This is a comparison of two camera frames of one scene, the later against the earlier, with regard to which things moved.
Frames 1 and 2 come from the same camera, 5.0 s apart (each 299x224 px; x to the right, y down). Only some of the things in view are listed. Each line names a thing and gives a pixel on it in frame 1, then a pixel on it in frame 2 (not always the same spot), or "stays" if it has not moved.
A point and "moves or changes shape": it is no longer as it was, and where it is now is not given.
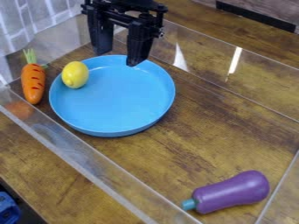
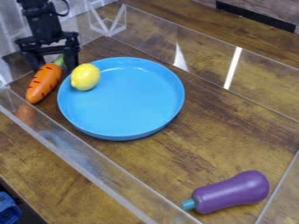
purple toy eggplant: (245, 188) stays
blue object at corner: (10, 209) stays
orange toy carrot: (32, 79) moves or changes shape
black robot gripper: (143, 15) -> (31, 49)
